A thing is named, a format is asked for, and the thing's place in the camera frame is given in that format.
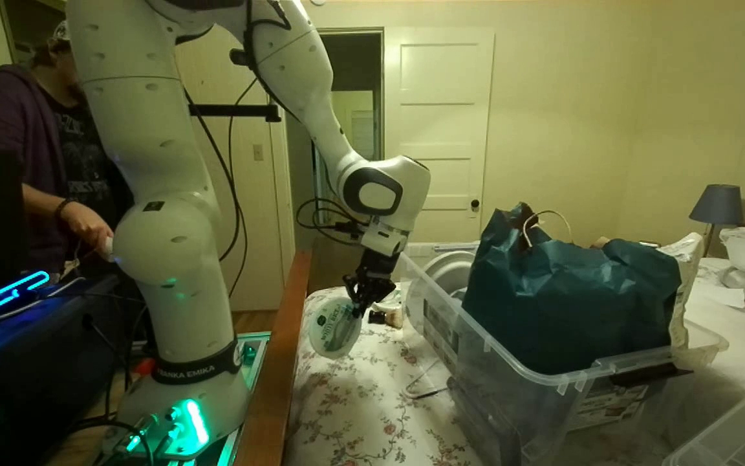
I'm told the person in purple hoodie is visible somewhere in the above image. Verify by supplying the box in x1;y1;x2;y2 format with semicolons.
0;22;137;287

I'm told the white rice container lid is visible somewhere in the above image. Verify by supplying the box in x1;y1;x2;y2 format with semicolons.
307;287;367;363

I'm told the small dark-capped bottle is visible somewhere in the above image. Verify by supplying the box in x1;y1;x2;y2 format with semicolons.
366;302;407;332

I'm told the clear plastic storage bin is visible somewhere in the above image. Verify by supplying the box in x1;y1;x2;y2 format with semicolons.
394;244;732;466

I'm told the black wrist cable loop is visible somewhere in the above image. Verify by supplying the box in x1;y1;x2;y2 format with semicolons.
292;195;367;245

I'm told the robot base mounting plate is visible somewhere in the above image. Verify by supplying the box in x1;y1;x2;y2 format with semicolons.
99;330;275;466

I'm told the white panel door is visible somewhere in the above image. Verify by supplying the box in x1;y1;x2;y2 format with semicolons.
382;24;499;249

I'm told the black horizontal mounting bar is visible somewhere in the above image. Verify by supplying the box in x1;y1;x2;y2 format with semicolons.
187;101;285;125

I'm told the teal paper bag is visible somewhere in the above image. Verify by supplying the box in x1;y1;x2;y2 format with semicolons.
461;199;684;379

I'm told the floral white bed sheet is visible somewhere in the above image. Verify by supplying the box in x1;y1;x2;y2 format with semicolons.
285;256;745;466

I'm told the grey shade bedside lamp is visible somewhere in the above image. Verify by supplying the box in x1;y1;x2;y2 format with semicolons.
688;181;745;258

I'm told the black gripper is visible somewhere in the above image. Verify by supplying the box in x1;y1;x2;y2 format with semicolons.
342;245;407;327

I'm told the person's bare hand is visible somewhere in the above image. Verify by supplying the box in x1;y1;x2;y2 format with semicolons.
63;203;119;258

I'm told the wooden bed footboard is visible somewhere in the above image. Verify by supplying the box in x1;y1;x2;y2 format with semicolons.
232;245;319;466

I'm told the black hanging robot cable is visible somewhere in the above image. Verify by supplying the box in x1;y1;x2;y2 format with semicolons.
190;75;265;300

